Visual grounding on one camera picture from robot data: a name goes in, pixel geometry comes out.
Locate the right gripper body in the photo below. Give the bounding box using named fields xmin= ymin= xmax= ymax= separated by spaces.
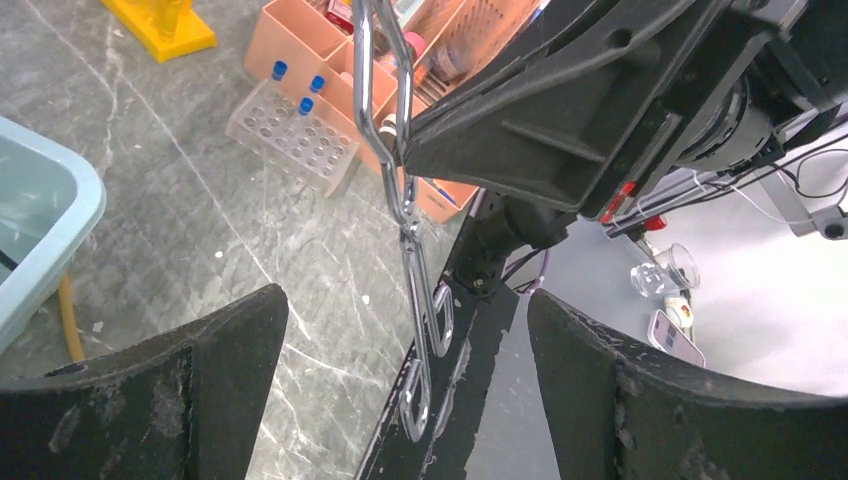
xmin=582 ymin=1 xmax=847 ymax=221

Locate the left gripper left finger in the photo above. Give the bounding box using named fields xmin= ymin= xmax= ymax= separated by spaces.
xmin=1 ymin=284 xmax=289 ymax=479

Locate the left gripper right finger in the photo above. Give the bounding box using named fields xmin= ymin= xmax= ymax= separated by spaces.
xmin=527 ymin=290 xmax=847 ymax=479

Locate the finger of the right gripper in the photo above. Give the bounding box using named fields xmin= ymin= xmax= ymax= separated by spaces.
xmin=403 ymin=1 xmax=729 ymax=216

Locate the mint green plastic bin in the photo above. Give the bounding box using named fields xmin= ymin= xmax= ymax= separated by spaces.
xmin=1 ymin=117 xmax=106 ymax=350

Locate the blue capped test tube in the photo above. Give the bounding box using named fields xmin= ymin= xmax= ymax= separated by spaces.
xmin=270 ymin=60 xmax=288 ymax=82
xmin=309 ymin=75 xmax=326 ymax=95
xmin=297 ymin=97 xmax=314 ymax=117

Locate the yellow test tube rack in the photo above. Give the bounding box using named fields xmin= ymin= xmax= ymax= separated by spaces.
xmin=101 ymin=0 xmax=217 ymax=63

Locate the white phone on desk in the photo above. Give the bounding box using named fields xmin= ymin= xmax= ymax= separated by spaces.
xmin=647 ymin=310 xmax=706 ymax=368

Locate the amber rubber tubing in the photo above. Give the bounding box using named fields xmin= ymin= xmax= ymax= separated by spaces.
xmin=57 ymin=272 xmax=86 ymax=362

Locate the orange mesh file organizer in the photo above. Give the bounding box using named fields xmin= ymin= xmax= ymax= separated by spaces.
xmin=243 ymin=0 xmax=551 ymax=225

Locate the clear acrylic tube rack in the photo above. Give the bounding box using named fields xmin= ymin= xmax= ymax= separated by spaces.
xmin=225 ymin=79 xmax=359 ymax=198

